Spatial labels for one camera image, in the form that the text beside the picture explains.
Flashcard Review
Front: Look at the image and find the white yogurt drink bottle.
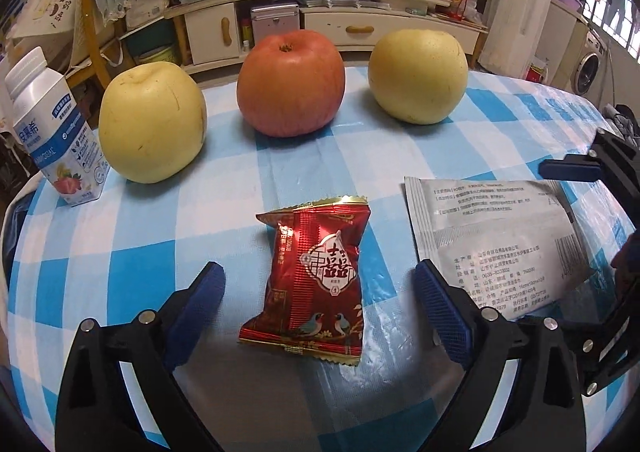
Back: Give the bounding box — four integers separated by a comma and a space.
4, 46, 110, 206

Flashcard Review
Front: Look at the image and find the wooden dining chair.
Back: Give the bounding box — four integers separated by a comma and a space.
8, 0, 137, 90

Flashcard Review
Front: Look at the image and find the right hand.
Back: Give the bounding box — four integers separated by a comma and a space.
611, 235, 636, 300

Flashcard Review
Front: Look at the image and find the washing machine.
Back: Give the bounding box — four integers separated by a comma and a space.
551, 22, 608, 102

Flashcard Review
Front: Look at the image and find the small yellow apple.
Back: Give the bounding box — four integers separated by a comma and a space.
368, 29, 469, 126

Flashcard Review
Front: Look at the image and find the pink storage box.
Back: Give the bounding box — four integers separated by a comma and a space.
250, 3, 300, 43

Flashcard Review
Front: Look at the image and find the cream TV cabinet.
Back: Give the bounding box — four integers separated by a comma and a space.
164, 0, 488, 74

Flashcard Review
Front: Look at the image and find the large yellow apple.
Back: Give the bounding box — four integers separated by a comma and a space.
99, 62, 207, 184

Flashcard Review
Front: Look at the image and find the red apple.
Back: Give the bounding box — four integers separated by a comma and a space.
236, 29, 346, 138

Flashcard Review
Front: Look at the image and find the small red candy wrapper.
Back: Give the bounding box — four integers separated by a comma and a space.
239, 195, 370, 366

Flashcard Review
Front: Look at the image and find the grey printed foil packet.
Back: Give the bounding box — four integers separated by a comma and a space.
404, 177, 591, 319

